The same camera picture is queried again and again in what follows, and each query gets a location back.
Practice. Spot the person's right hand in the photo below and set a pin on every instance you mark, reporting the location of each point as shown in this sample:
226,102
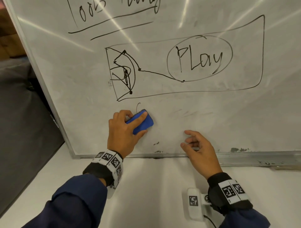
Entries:
203,156

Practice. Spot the person's left hand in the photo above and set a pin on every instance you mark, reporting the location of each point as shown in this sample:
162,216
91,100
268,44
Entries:
121,135

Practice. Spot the person's right thumb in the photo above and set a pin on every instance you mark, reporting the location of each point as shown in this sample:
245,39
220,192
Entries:
187,149

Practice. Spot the person's left thumb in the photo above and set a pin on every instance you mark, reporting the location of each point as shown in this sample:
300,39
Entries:
141,134

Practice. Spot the blue whiteboard eraser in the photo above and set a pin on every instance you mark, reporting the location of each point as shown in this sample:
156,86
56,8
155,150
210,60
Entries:
144,124

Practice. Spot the person's right forearm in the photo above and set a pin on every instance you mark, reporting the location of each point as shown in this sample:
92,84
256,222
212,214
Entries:
244,218

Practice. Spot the person's left forearm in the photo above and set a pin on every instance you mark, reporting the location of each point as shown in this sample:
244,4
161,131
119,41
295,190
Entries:
70,202

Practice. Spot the white dry-erase whiteboard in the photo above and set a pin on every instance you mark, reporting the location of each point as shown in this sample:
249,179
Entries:
192,112

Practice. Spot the black wristband with marker tags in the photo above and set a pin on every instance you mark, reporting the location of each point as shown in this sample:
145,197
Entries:
107,168
229,192

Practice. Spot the brown cardboard box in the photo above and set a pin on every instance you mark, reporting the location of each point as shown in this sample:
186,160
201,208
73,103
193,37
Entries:
10,32

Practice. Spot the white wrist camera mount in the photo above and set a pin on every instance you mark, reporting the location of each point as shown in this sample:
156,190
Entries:
194,204

